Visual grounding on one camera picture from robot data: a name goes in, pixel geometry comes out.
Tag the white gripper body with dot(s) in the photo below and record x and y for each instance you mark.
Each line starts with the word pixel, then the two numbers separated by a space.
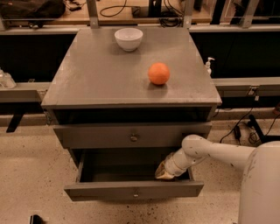
pixel 171 164

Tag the white ceramic bowl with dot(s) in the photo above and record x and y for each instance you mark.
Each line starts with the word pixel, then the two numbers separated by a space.
pixel 129 39

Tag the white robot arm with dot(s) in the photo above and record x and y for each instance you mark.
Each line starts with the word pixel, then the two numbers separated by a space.
pixel 260 185

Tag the black stand leg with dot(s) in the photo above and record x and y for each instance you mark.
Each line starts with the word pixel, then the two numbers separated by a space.
pixel 263 138

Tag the orange fruit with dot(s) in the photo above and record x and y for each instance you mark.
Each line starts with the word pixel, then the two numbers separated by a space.
pixel 159 73

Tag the small black floor object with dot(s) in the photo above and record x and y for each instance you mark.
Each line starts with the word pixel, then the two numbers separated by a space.
pixel 35 219

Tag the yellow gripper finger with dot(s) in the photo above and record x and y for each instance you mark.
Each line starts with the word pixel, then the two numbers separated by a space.
pixel 161 169
pixel 165 176

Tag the white pump bottle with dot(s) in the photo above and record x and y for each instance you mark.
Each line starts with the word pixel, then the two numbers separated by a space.
pixel 208 65

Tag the grey top drawer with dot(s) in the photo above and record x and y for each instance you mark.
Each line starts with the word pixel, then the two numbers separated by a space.
pixel 128 135

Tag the black bag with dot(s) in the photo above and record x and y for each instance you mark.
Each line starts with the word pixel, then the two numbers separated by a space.
pixel 32 9

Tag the grey drawer cabinet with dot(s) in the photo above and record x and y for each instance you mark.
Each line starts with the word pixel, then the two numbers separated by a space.
pixel 98 82

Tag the grey drawer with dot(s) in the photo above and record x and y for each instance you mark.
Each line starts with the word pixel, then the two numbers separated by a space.
pixel 128 135
pixel 127 175

